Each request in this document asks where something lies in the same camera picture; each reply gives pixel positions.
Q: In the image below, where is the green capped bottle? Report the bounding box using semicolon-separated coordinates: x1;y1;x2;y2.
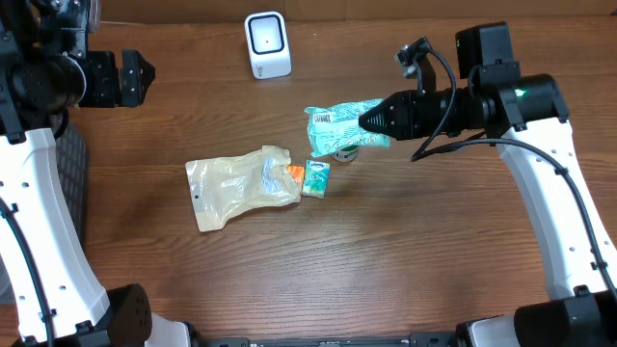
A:
331;146;359;162

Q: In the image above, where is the teal wet wipes pack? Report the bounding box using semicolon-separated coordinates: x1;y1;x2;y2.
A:
304;98;390;158

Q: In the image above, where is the teal tissue pack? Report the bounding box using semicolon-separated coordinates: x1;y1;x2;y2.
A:
302;160;330;199

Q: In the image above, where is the orange tissue pack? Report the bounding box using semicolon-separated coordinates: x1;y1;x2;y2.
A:
286;165;306;188

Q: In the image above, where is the beige plastic pouch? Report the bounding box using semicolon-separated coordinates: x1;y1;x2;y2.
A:
185;146;301;232

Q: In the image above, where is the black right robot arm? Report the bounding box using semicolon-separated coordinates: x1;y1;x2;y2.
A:
359;22;616;346

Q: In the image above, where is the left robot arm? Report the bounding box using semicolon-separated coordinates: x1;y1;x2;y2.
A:
1;0;200;346

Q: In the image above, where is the white barcode scanner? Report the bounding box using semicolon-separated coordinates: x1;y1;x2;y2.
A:
244;11;292;80

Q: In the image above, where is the cardboard backdrop panel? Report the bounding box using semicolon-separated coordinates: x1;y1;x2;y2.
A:
101;0;616;24

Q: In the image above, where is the grey plastic mesh basket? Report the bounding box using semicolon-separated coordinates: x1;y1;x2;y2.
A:
56;124;90;247

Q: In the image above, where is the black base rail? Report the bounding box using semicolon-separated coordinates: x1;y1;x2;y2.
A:
194;332;467;347

